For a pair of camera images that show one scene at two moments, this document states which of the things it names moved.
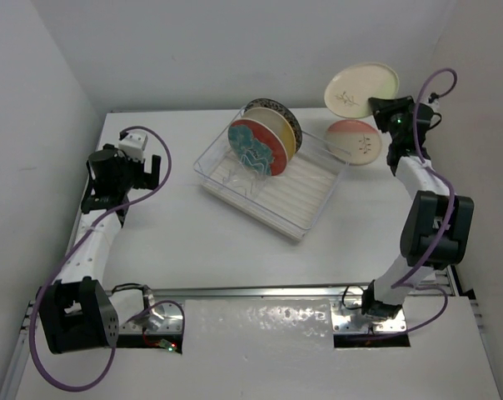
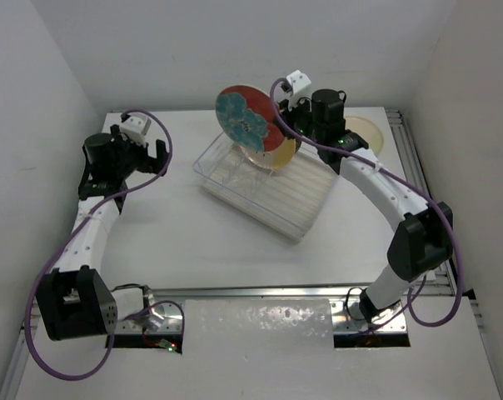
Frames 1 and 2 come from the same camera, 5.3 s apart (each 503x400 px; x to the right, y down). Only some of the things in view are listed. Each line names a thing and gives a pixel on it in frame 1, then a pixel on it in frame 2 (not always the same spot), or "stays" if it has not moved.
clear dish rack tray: (291, 202) stays
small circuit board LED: (167, 345) stays
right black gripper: (383, 107) → (289, 113)
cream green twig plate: (347, 92) → (366, 131)
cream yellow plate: (278, 122) → (276, 158)
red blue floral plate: (258, 147) → (248, 114)
